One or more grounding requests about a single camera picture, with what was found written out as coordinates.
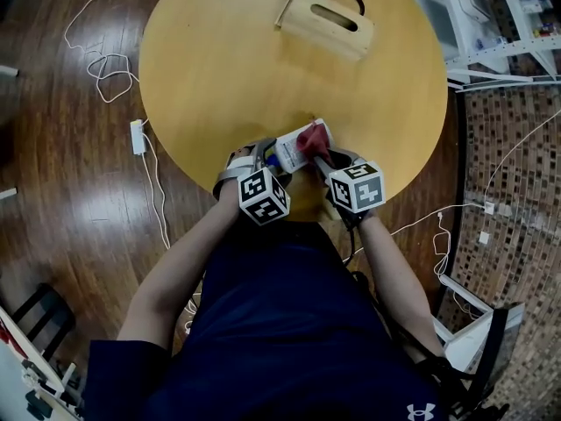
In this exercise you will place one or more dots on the curved white table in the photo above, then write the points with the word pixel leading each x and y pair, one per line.
pixel 11 375

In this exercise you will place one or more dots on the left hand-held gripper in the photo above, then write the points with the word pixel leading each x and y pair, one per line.
pixel 260 195

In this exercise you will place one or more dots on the white storage box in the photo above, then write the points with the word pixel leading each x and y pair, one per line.
pixel 471 0

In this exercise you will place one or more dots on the black monitor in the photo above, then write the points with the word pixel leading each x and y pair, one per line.
pixel 499 353

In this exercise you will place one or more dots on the person's navy blue shirt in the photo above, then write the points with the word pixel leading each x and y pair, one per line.
pixel 280 336

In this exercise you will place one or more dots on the pink cloth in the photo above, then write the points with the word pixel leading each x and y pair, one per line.
pixel 313 140

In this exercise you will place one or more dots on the red cloth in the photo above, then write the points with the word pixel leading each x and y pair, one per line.
pixel 5 333

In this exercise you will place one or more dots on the white wall socket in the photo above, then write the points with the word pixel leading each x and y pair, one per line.
pixel 488 208
pixel 484 237

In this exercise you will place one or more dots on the wooden tissue box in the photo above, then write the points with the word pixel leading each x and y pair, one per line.
pixel 326 26

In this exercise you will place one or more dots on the person's left hand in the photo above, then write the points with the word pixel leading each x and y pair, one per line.
pixel 241 151

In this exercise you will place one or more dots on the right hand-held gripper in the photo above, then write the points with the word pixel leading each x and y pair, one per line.
pixel 357 187

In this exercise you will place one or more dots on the person's left forearm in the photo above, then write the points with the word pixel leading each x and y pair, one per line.
pixel 179 270

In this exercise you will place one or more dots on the person's right forearm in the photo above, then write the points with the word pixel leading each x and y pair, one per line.
pixel 399 287

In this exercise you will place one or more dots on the white power strip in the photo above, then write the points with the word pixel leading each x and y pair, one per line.
pixel 138 137

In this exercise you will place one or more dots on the white metal shelving unit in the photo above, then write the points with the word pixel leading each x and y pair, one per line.
pixel 495 55

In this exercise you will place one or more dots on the white bottle blue pump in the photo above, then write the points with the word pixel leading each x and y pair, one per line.
pixel 289 154

